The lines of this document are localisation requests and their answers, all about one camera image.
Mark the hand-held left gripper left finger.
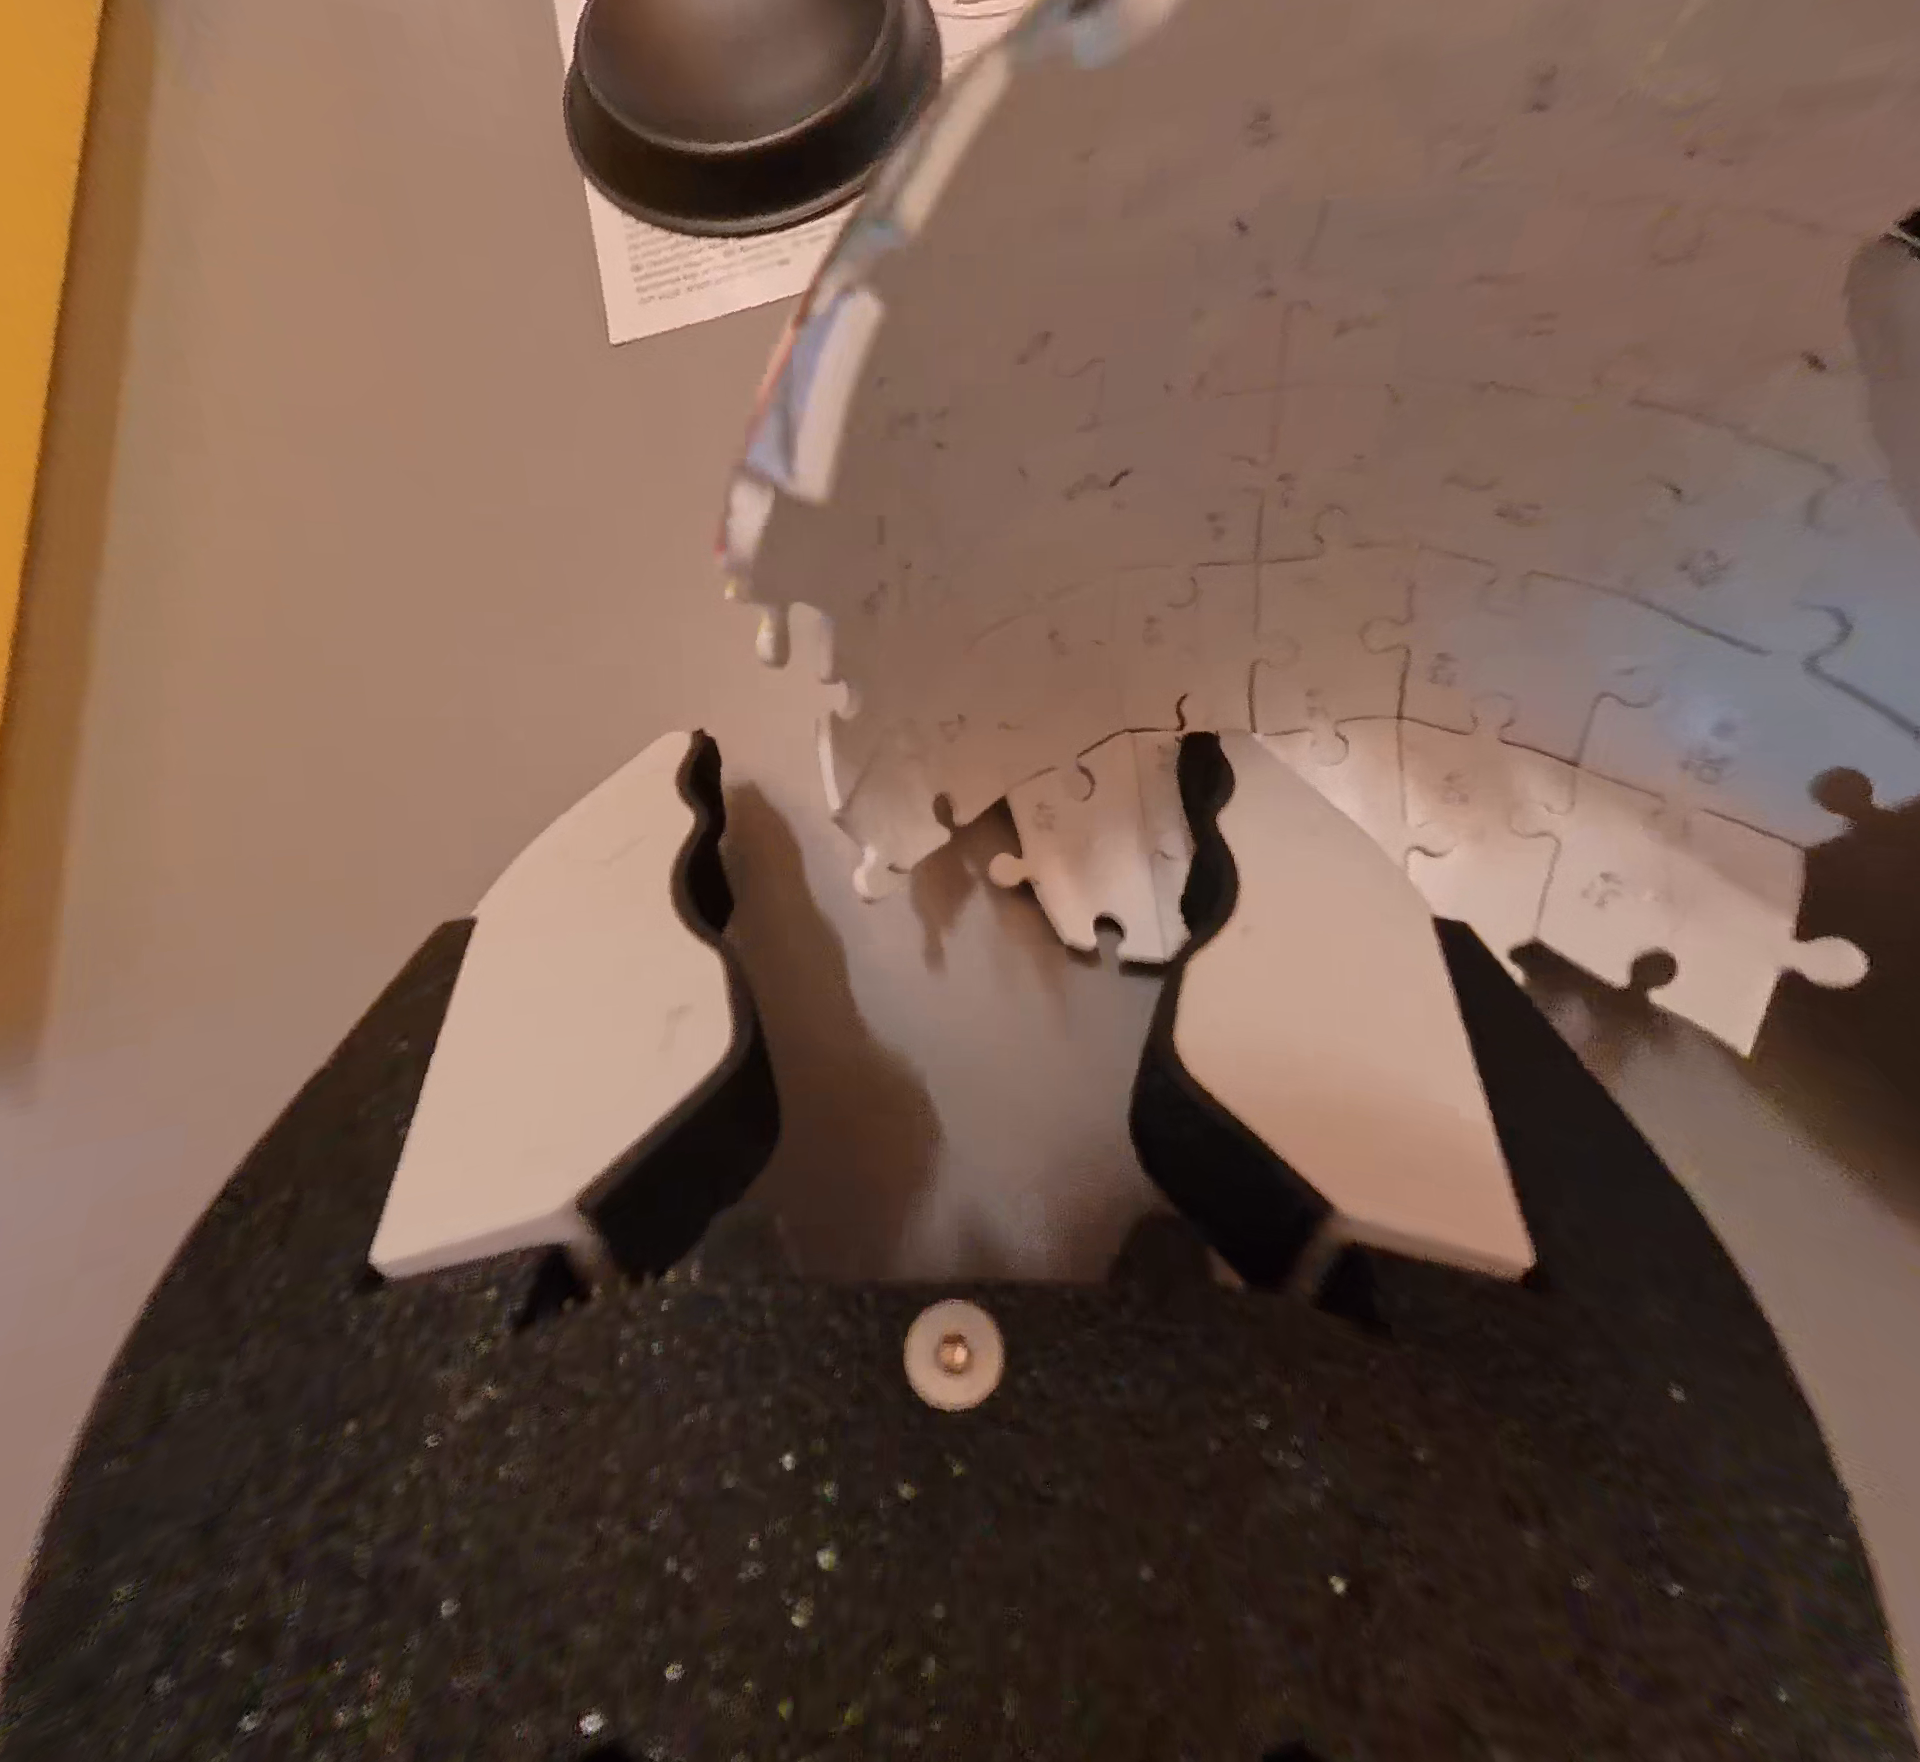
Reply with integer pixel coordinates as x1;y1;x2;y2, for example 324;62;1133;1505
368;730;782;1290

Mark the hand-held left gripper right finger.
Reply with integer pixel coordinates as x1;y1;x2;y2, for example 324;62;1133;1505
1127;731;1537;1298

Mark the partly built puzzle ball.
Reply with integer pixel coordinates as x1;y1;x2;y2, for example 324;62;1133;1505
719;0;1920;1058

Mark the white instruction leaflet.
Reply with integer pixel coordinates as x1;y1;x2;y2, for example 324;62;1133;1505
525;0;1153;348

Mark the yellow plastic tote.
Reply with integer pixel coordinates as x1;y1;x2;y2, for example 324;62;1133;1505
0;0;111;714

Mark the black round stand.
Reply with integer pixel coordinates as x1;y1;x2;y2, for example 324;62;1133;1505
565;0;943;242

